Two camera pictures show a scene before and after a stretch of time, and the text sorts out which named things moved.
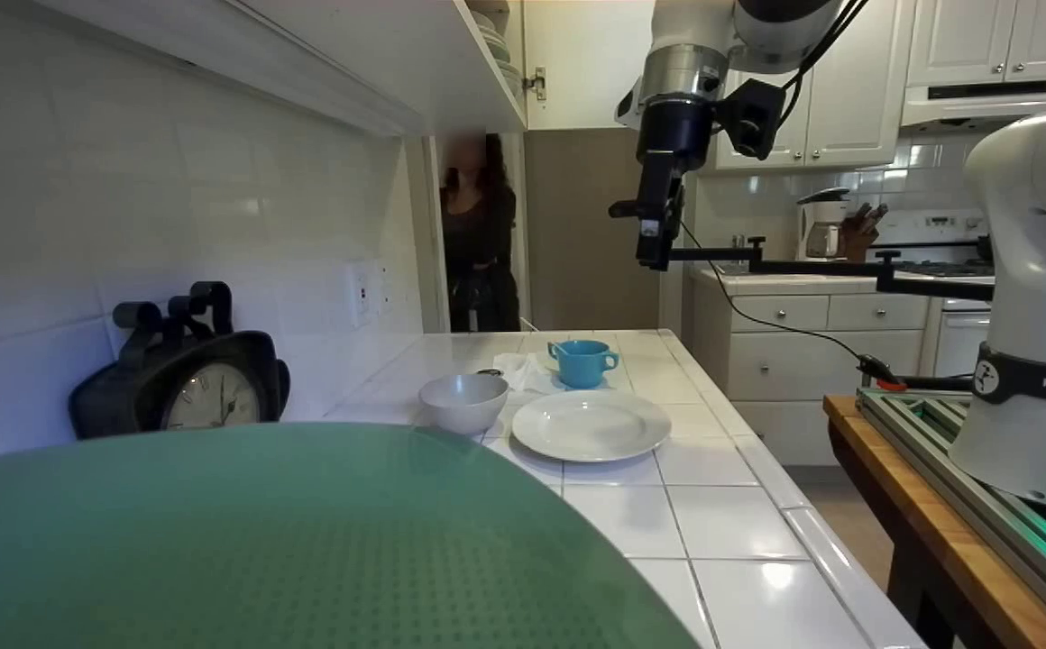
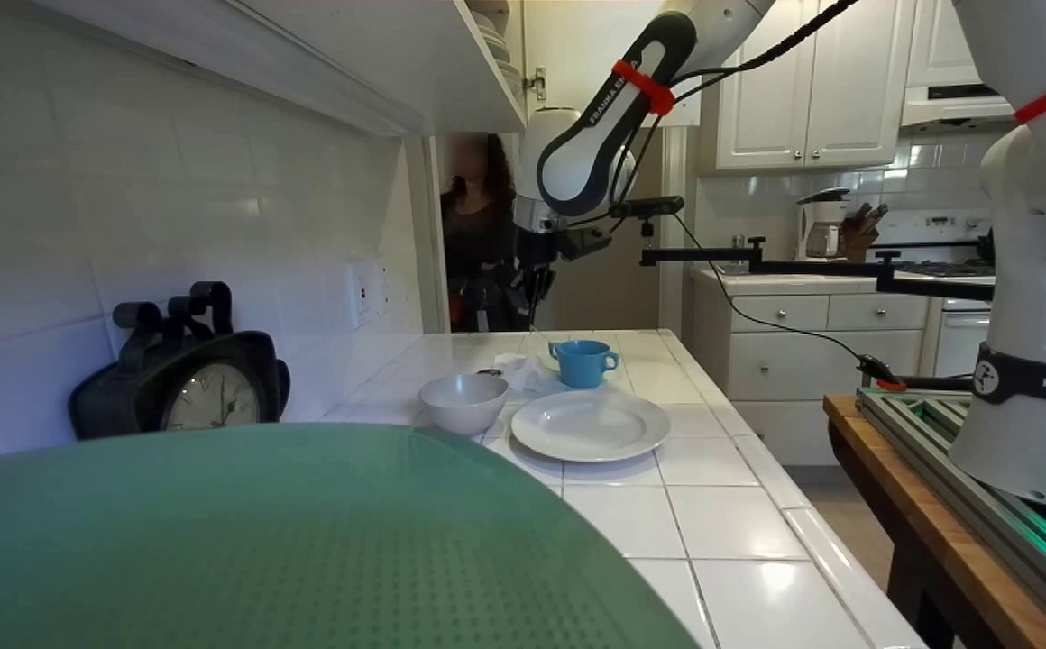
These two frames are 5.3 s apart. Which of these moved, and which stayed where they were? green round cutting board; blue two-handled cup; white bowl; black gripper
Moved: black gripper
Stayed: green round cutting board; white bowl; blue two-handled cup
